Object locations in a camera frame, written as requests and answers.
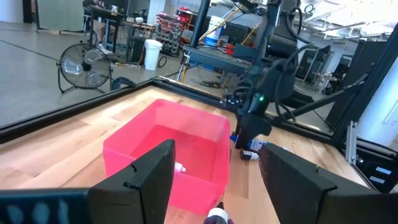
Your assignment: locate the black table edge rail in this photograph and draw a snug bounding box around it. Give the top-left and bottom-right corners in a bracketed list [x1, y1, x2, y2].
[0, 76, 398, 150]

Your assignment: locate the person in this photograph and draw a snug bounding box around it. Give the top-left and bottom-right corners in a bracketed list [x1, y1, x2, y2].
[82, 0, 108, 44]

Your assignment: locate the grey platform table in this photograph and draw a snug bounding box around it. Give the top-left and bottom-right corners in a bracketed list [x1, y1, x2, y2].
[182, 45, 253, 76]

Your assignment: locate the blue and white container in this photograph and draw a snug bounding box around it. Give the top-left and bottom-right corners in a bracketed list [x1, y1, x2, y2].
[204, 15, 225, 47]

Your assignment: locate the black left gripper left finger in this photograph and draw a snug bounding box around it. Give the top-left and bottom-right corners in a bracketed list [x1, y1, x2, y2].
[88, 139, 177, 224]

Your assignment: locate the black white-labelled control box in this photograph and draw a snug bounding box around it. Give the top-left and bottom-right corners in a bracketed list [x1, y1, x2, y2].
[354, 139, 398, 194]

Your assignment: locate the large blue food coloring bottle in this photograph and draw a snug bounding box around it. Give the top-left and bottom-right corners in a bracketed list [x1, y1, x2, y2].
[229, 133, 269, 153]

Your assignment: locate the black diagonal frame strut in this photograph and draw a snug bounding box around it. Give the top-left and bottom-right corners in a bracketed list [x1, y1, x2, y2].
[287, 81, 368, 121]

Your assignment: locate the parts bin shelf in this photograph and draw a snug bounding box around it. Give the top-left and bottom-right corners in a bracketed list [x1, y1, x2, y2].
[154, 11, 189, 57]

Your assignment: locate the black frame post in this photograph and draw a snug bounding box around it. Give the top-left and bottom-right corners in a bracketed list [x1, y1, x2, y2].
[330, 23, 398, 149]

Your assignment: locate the black floor fan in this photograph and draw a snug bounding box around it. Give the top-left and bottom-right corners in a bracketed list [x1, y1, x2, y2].
[55, 42, 113, 95]

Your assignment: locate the pink translucent plastic bin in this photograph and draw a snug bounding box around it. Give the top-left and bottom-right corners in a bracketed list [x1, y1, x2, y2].
[102, 98, 231, 216]

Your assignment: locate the white trash can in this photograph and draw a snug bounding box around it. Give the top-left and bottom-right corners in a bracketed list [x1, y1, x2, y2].
[143, 39, 164, 72]

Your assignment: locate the large purple food coloring bottle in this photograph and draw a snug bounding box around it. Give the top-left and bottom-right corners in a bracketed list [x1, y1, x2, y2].
[203, 201, 236, 224]

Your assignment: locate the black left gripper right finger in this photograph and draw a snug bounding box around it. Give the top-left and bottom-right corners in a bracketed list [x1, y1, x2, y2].
[258, 142, 398, 224]

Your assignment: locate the black computer tower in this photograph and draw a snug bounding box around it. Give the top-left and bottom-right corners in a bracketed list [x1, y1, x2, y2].
[126, 35, 146, 64]

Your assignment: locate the black desk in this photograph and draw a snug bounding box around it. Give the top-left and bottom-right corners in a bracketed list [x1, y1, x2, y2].
[88, 5, 126, 54]

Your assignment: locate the black round pole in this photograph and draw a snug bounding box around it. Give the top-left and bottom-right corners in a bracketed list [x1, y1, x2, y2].
[188, 0, 211, 49]

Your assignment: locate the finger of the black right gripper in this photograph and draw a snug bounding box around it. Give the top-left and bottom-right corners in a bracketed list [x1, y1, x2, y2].
[234, 113, 274, 150]

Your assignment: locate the small navy dropper bottle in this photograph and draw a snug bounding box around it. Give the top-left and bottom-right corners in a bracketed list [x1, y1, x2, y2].
[239, 149, 260, 161]

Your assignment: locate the aluminium bracket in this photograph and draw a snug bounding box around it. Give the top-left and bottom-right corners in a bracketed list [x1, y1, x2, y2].
[346, 120, 359, 166]

